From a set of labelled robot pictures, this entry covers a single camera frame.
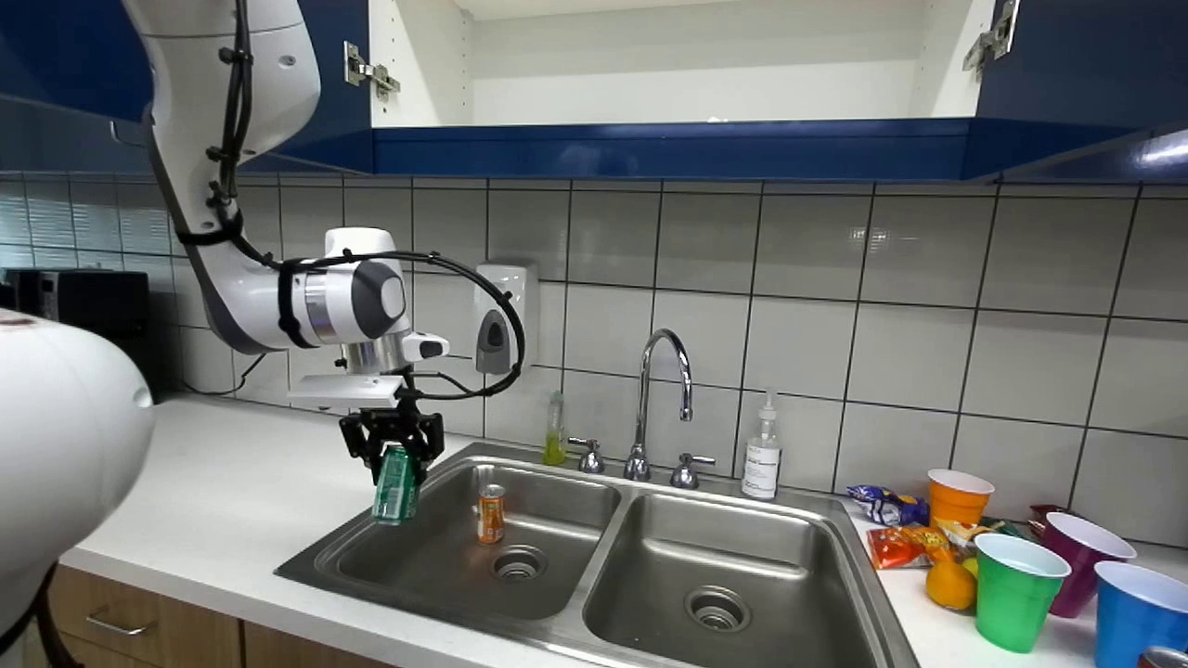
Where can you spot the blue chip bag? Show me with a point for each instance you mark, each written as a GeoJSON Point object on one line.
{"type": "Point", "coordinates": [887, 503]}

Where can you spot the orange fruit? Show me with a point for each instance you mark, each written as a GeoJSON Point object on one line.
{"type": "Point", "coordinates": [952, 585]}

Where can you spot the silver cabinet hinge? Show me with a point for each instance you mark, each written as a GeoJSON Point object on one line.
{"type": "Point", "coordinates": [372, 72]}
{"type": "Point", "coordinates": [997, 31]}

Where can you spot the green plastic cup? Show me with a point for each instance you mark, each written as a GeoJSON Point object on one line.
{"type": "Point", "coordinates": [1017, 599]}

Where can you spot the clear pump bottle white label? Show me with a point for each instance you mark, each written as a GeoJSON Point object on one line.
{"type": "Point", "coordinates": [764, 467]}

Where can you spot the orange soda can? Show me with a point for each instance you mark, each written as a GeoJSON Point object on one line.
{"type": "Point", "coordinates": [493, 514]}

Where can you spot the stainless steel double sink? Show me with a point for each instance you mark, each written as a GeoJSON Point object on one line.
{"type": "Point", "coordinates": [755, 558]}

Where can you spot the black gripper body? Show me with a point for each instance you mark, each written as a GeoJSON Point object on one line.
{"type": "Point", "coordinates": [397, 428]}

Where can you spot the wooden base drawers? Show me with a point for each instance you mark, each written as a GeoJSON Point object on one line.
{"type": "Point", "coordinates": [173, 631]}

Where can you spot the green soda can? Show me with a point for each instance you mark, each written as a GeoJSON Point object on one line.
{"type": "Point", "coordinates": [400, 486]}

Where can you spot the blue plastic cup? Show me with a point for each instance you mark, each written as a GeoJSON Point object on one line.
{"type": "Point", "coordinates": [1138, 612]}

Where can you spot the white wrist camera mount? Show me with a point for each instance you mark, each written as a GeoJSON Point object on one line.
{"type": "Point", "coordinates": [359, 387]}

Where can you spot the black countertop appliance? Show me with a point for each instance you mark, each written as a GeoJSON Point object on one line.
{"type": "Point", "coordinates": [97, 310]}

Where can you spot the open white interior cabinet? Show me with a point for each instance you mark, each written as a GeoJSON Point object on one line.
{"type": "Point", "coordinates": [694, 74]}

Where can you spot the chrome gooseneck faucet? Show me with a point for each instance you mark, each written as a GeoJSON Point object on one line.
{"type": "Point", "coordinates": [644, 422]}

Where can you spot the purple plastic cup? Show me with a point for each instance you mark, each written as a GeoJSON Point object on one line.
{"type": "Point", "coordinates": [1088, 552]}

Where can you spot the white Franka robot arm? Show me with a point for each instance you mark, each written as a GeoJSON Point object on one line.
{"type": "Point", "coordinates": [186, 74]}

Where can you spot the yellow-green dish soap bottle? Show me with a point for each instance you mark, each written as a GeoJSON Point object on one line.
{"type": "Point", "coordinates": [554, 441]}

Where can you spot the white wall soap dispenser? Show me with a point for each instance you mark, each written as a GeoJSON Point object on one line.
{"type": "Point", "coordinates": [497, 334]}

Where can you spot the orange plastic cup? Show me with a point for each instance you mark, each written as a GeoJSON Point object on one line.
{"type": "Point", "coordinates": [960, 497]}

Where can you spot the orange snack bag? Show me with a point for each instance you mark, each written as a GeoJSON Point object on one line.
{"type": "Point", "coordinates": [894, 548]}

